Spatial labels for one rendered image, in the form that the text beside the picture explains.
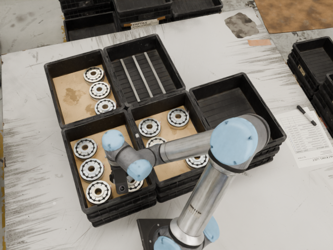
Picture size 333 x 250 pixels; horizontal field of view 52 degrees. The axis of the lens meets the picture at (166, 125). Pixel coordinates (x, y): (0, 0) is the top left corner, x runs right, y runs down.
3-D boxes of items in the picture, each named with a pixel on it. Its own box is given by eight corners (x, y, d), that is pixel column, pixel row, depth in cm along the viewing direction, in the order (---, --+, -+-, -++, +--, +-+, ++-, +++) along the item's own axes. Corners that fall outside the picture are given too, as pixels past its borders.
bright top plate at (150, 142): (172, 152, 151) (172, 151, 150) (151, 160, 148) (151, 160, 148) (162, 134, 156) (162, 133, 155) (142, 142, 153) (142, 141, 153)
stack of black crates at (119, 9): (162, 23, 296) (162, -24, 258) (172, 48, 281) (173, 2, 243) (117, 32, 291) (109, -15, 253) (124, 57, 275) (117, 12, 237)
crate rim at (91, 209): (157, 188, 136) (157, 186, 134) (83, 215, 131) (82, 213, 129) (126, 111, 156) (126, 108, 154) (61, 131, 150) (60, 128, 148)
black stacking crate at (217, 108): (280, 151, 156) (288, 138, 147) (221, 172, 150) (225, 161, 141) (239, 87, 176) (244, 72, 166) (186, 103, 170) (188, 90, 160)
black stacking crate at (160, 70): (185, 103, 170) (186, 89, 160) (128, 121, 164) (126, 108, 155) (157, 49, 190) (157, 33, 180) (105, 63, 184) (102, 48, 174)
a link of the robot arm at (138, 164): (162, 160, 118) (140, 141, 122) (142, 168, 109) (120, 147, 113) (152, 177, 121) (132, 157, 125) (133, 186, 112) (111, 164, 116)
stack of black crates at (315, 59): (343, 95, 256) (358, 75, 236) (306, 103, 252) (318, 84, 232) (317, 56, 276) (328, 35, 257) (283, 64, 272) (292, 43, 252)
